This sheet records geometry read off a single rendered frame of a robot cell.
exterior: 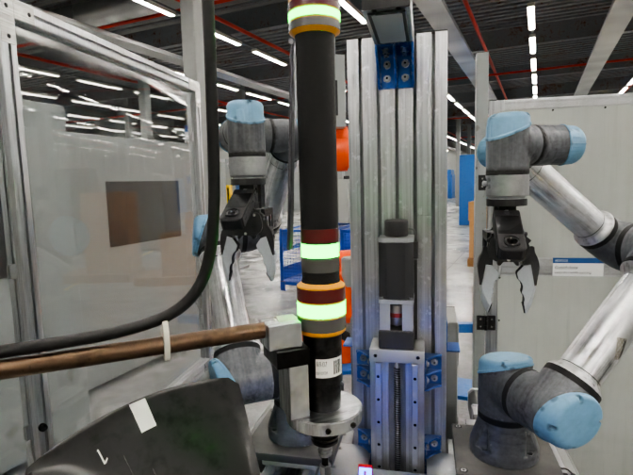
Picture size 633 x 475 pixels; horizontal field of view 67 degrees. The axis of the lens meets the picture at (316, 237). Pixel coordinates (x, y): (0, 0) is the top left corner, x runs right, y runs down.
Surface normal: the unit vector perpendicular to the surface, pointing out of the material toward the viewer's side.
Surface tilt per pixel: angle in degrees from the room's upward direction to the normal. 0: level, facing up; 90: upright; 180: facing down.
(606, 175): 90
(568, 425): 95
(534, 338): 90
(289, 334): 90
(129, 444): 49
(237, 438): 42
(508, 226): 32
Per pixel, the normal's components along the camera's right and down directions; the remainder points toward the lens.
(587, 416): 0.22, 0.19
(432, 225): -0.22, 0.11
